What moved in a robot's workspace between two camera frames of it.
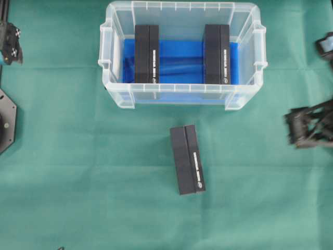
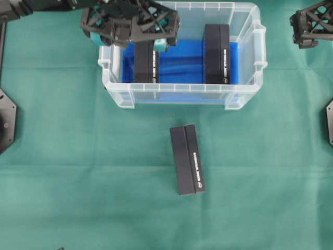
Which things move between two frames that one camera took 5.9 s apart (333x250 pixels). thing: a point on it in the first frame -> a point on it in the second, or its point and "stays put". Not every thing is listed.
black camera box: x=189 y=165 stays put
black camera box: x=217 y=55 stays put
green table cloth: x=84 y=173 stays put
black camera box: x=146 y=53 stays put
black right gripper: x=310 y=127 -> x=314 y=23
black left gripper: x=10 y=50 -> x=120 y=22
